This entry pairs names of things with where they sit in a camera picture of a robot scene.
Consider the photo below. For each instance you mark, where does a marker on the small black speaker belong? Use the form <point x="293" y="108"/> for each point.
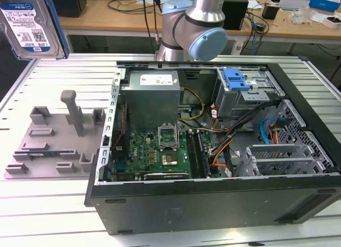
<point x="269" y="12"/>

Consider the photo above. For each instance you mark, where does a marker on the black PC case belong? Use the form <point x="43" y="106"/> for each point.
<point x="213" y="209"/>

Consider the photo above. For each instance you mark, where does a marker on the metal locking lever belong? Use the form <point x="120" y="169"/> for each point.
<point x="177" y="136"/>

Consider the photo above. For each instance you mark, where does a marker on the CPU socket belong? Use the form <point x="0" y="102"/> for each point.
<point x="169" y="159"/>

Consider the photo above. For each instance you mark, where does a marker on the large black box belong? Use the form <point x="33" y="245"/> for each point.
<point x="72" y="4"/>

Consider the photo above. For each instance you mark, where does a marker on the metal optical drive cage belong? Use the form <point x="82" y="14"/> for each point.
<point x="234" y="103"/>

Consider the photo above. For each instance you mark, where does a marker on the hard disk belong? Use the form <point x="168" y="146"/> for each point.
<point x="24" y="25"/>

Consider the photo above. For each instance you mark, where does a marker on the RAM stick on rack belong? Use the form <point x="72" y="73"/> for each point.
<point x="53" y="152"/>

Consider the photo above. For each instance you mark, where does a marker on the installed RAM stick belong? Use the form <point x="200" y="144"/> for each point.
<point x="203" y="156"/>

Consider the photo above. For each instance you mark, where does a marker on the small white box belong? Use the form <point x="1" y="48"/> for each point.
<point x="329" y="23"/>

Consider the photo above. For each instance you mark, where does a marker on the grey power supply unit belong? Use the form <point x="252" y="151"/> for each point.
<point x="149" y="103"/>

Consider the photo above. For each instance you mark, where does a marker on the silver disk bay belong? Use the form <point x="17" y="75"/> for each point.
<point x="249" y="167"/>

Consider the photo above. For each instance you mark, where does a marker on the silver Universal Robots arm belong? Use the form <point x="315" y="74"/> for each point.
<point x="205" y="7"/>

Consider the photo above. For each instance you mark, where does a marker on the green motherboard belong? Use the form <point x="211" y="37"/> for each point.
<point x="141" y="151"/>

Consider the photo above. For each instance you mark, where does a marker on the grey parts rack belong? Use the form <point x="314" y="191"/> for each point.
<point x="53" y="140"/>

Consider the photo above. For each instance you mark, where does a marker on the grey flat box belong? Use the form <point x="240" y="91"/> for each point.
<point x="293" y="3"/>

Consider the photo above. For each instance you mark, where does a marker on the upright black box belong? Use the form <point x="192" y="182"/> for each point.
<point x="235" y="12"/>

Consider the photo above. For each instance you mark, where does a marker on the wooden desk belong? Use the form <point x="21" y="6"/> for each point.
<point x="106" y="20"/>

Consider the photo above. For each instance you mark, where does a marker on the blue cardboard box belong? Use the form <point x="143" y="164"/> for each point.
<point x="325" y="3"/>

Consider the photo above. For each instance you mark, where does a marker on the black RAM slot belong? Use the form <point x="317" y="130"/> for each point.
<point x="192" y="156"/>

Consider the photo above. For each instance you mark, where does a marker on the clear plastic bag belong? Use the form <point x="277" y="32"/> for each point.
<point x="301" y="15"/>

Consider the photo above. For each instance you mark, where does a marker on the blue plastic drive latch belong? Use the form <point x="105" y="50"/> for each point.
<point x="234" y="80"/>

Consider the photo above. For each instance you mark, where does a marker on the black graphics card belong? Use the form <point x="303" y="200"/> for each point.
<point x="166" y="176"/>

